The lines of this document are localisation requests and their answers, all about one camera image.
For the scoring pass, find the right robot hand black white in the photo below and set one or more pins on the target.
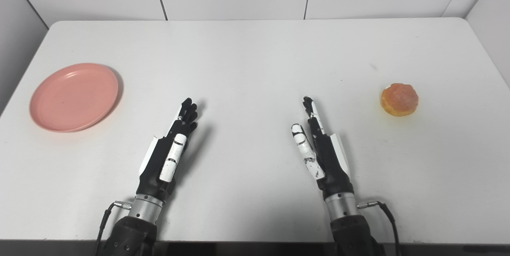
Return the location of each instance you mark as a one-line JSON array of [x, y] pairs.
[[332, 164]]

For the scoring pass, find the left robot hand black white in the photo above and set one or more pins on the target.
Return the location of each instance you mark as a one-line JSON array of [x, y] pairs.
[[158, 167]]

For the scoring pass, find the pink round plate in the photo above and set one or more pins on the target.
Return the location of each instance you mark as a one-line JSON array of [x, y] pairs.
[[74, 97]]

